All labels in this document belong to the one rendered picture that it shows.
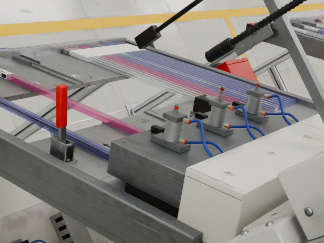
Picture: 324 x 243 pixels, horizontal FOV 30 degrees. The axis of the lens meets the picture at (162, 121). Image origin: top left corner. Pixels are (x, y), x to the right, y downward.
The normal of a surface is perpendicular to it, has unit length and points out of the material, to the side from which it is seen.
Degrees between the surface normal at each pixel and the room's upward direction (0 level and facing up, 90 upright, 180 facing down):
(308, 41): 90
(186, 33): 0
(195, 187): 90
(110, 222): 90
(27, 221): 0
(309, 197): 90
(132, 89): 0
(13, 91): 48
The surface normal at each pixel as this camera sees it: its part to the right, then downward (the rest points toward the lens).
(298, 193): -0.61, 0.18
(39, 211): 0.68, -0.39
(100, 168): 0.15, -0.93
